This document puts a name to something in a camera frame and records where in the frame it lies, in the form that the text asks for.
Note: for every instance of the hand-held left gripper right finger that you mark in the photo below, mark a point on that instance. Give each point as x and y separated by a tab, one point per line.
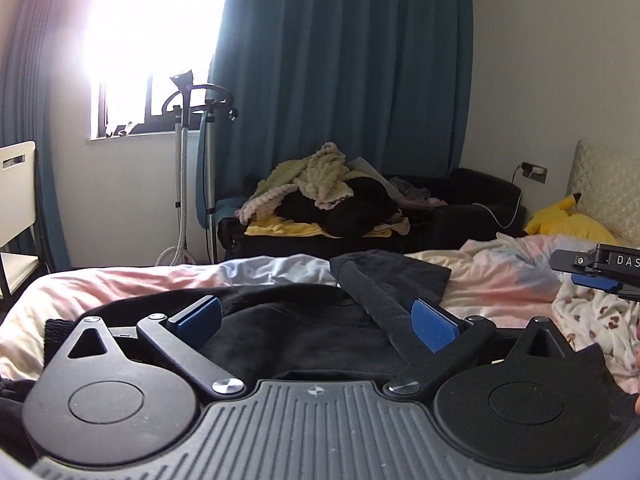
432	331

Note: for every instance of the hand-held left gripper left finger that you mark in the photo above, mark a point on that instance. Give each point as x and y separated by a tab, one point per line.
199	321

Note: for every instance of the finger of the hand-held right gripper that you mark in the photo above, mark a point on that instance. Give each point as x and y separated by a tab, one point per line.
595	281

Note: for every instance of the black garment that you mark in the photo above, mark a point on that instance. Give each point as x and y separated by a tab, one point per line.
300	340

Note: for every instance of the grey and pink clothes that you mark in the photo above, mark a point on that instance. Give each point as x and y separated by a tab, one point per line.
415	195

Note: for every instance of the pile of black clothes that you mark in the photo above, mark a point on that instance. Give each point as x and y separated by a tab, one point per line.
350	210

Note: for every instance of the white spotted blanket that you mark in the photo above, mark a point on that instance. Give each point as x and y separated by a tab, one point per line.
590	321

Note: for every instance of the pastel pink bed blanket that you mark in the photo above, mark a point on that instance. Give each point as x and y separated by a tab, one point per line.
150	280

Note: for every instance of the yellow plush toy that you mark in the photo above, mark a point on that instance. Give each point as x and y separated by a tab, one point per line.
560	220

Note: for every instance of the white quilted pillow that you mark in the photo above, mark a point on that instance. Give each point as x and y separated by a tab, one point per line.
606	185

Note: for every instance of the yellow towel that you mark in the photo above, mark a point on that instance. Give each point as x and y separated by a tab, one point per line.
285	230

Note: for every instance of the black sofa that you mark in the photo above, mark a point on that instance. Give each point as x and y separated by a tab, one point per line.
475	195

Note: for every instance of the garment steamer stand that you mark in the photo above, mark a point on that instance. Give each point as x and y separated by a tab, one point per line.
184	160

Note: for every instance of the pale green blanket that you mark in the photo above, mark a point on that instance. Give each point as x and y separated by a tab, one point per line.
280	175

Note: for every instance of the cream knitted blanket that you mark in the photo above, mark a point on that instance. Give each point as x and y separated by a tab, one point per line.
325	175

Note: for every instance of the white chair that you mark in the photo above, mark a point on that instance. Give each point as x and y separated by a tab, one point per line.
17	200

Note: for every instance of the blue curtain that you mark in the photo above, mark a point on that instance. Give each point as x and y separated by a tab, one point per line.
345	70
30	85

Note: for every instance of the window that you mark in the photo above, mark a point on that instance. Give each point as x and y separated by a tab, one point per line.
145	35

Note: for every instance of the wall socket with charger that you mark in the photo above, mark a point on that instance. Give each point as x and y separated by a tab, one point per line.
533	172

